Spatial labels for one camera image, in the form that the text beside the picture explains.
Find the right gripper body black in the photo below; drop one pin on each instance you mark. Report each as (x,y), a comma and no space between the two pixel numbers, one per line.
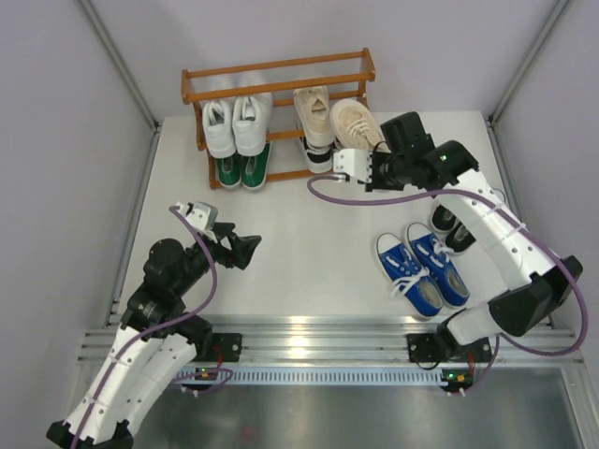
(387,172)

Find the green sneaker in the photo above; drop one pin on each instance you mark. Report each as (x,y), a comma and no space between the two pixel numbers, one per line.
(228,171)
(254,169)

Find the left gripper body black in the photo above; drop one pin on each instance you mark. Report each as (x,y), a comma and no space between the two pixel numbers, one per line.
(199,260)

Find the black white sneaker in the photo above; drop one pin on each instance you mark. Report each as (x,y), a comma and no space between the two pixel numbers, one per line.
(339,156)
(318,159)

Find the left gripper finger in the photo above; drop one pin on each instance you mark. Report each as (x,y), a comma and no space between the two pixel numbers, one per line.
(223,231)
(242,250)

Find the blue sneaker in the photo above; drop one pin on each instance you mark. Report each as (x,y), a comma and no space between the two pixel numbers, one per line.
(407,276)
(434,255)

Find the aluminium mounting rail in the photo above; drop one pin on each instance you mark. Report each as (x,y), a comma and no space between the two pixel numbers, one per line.
(340,341)

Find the wooden two-tier shoe rack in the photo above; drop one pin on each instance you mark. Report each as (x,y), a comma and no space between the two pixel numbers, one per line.
(345,74)

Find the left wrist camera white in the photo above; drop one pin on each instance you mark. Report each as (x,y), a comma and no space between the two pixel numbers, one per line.
(200,216)

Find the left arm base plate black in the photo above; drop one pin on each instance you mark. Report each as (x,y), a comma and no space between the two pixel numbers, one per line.
(220,348)

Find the beige sneaker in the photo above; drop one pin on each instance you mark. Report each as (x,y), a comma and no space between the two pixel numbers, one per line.
(355,127)
(312,106)

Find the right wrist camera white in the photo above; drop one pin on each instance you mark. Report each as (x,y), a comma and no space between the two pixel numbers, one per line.
(357,165)

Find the slotted grey cable duct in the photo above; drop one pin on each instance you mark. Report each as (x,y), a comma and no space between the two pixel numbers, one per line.
(325,376)

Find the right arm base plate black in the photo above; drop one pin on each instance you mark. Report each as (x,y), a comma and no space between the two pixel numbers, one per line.
(435,348)

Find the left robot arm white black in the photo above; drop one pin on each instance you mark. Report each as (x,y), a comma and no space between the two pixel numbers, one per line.
(156,338)

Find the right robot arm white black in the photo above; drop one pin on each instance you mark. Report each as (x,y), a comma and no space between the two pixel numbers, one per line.
(538,281)

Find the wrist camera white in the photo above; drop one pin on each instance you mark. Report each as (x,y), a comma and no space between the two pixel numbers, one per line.
(200,216)
(357,165)

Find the black canvas sneaker lower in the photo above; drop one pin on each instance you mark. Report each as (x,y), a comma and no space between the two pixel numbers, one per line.
(453,237)

